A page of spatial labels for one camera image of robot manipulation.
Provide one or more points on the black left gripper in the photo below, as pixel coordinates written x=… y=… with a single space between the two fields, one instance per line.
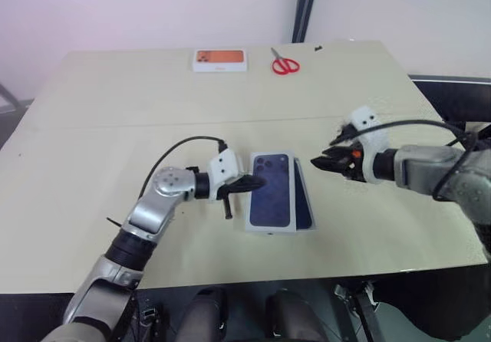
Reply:
x=232 y=190

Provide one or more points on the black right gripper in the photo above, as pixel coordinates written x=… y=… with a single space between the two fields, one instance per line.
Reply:
x=356 y=165

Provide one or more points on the dark blue phone box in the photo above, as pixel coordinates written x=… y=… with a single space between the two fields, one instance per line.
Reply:
x=272 y=204

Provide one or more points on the dark blue smartphone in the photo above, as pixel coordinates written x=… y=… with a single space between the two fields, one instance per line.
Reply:
x=305 y=204

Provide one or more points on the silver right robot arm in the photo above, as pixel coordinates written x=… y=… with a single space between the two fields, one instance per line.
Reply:
x=429 y=169

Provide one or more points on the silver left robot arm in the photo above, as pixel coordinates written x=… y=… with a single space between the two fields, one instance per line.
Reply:
x=153 y=211

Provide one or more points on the orange printed phone box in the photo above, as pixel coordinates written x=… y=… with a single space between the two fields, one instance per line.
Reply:
x=219 y=57

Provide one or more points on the small black clip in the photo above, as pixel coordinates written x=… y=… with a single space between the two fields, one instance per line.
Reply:
x=317 y=48

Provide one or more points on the dark rounded shape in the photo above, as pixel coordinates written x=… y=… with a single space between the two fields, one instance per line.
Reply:
x=295 y=319
x=205 y=315

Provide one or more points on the dark side table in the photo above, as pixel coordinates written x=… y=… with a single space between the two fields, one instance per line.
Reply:
x=452 y=93

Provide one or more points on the black metal stand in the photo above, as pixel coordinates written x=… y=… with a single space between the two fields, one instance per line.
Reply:
x=362 y=311

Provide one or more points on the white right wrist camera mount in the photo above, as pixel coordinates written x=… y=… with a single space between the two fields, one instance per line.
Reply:
x=368 y=135

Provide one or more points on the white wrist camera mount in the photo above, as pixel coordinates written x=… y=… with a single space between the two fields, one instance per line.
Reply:
x=368 y=135
x=224 y=165

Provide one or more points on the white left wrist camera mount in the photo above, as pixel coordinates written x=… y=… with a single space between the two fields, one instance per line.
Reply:
x=224 y=165

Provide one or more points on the dark window frame post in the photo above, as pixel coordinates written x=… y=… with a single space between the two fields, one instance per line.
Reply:
x=305 y=6

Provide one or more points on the grey metal frame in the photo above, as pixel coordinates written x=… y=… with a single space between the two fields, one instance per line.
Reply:
x=7 y=102

